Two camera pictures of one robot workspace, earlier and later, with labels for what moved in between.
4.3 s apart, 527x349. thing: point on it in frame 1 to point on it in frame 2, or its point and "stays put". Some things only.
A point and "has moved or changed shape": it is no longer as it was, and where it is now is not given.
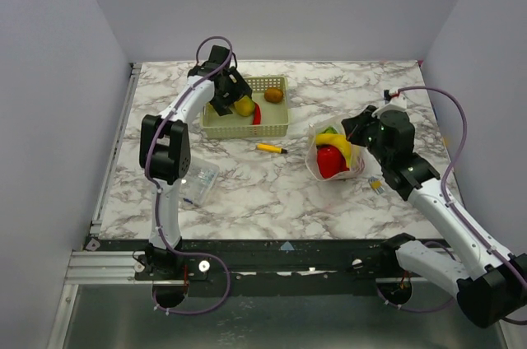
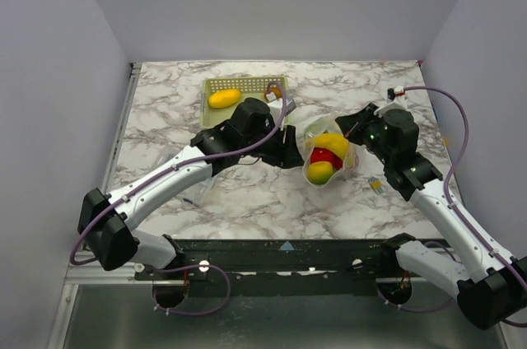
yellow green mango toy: x=244 y=106 has moved or changed shape
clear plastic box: x=199 y=181 stays put
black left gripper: x=240 y=89 to x=286 y=155
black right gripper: x=356 y=129 stays put
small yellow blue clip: x=376 y=184 stays put
